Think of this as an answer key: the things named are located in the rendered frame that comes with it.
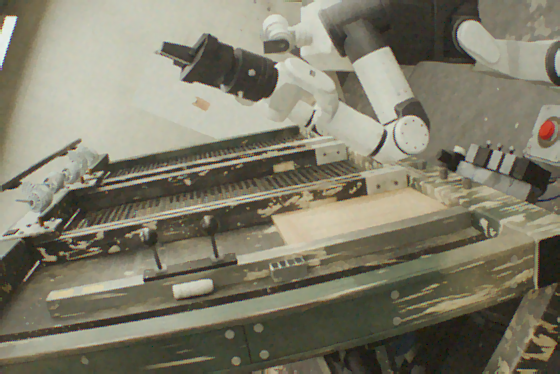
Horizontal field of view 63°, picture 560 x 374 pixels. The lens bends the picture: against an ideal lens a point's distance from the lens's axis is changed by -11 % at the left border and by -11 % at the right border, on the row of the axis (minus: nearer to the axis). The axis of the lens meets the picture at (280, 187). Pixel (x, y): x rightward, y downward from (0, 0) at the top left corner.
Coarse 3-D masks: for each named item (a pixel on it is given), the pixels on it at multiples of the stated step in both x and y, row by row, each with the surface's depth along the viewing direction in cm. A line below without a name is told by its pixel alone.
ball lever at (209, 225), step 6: (210, 216) 97; (204, 222) 96; (210, 222) 96; (216, 222) 96; (204, 228) 96; (210, 228) 96; (216, 228) 96; (210, 234) 97; (216, 246) 101; (216, 252) 102; (216, 258) 103; (222, 258) 104
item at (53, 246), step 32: (32, 192) 129; (288, 192) 140; (320, 192) 141; (352, 192) 143; (128, 224) 134; (160, 224) 135; (192, 224) 137; (224, 224) 138; (256, 224) 140; (64, 256) 132
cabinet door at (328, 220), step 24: (384, 192) 143; (408, 192) 139; (288, 216) 136; (312, 216) 134; (336, 216) 131; (360, 216) 127; (384, 216) 124; (408, 216) 121; (288, 240) 118; (312, 240) 116
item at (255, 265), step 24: (432, 216) 111; (456, 216) 110; (336, 240) 107; (360, 240) 106; (384, 240) 108; (408, 240) 109; (240, 264) 103; (264, 264) 104; (312, 264) 106; (72, 288) 102; (120, 288) 100; (144, 288) 101; (168, 288) 101; (72, 312) 99
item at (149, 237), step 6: (150, 228) 95; (144, 234) 94; (150, 234) 94; (156, 234) 95; (144, 240) 94; (150, 240) 94; (156, 240) 95; (150, 246) 95; (156, 252) 99; (156, 258) 99; (156, 264) 101; (156, 270) 102; (162, 270) 102
